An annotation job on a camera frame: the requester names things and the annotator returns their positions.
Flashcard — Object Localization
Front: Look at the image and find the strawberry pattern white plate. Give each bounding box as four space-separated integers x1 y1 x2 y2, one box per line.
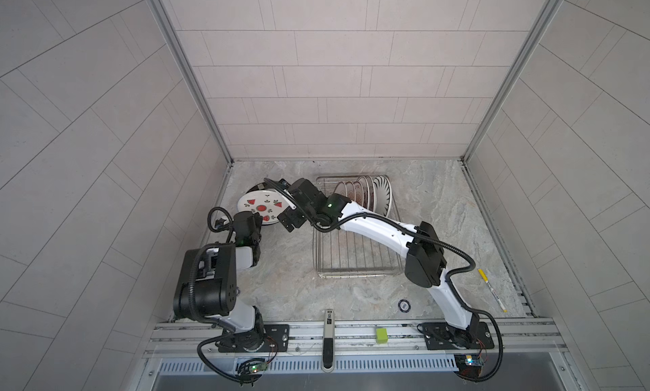
237 189 296 225

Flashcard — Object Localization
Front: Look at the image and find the blue striped white plate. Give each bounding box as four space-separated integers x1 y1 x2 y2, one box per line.
373 175 393 217

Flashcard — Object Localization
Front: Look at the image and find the black rimmed mirror plate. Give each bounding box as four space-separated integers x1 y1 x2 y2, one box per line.
246 182 269 193

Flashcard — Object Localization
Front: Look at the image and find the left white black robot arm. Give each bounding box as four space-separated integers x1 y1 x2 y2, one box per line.
173 207 266 351

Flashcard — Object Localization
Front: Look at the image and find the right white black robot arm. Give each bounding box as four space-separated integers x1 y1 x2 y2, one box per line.
264 178 504 350

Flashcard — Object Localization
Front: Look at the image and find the red patterned plate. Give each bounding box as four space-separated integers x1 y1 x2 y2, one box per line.
333 181 355 200
345 181 364 205

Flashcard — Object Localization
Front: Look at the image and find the red rimmed plate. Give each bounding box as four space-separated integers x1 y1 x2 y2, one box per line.
363 175 377 212
355 176 370 209

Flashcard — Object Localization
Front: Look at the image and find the left green circuit board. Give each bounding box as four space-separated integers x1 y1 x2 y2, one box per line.
238 358 268 377

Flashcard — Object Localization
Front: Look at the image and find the green circuit board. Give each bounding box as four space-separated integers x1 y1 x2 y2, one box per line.
238 358 268 377
454 354 485 379

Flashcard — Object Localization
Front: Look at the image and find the green cube block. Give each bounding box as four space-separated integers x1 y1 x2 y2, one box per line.
375 328 389 345

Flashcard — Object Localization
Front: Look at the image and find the black silver handheld scanner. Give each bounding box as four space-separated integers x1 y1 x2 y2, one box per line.
322 309 335 373

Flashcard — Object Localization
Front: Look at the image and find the yellow tipped pen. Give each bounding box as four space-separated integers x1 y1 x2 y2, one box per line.
478 268 508 313

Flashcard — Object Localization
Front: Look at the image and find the right green circuit board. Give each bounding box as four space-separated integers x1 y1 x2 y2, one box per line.
454 354 485 379

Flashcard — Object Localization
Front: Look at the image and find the metal wire dish rack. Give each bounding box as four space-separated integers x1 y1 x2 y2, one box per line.
313 174 404 279

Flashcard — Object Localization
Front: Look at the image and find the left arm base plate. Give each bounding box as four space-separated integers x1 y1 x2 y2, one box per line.
216 324 289 353

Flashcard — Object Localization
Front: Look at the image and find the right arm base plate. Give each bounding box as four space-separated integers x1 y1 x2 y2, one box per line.
416 322 495 350

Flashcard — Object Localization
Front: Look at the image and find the aluminium front rail frame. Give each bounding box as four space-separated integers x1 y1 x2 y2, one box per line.
125 318 587 390

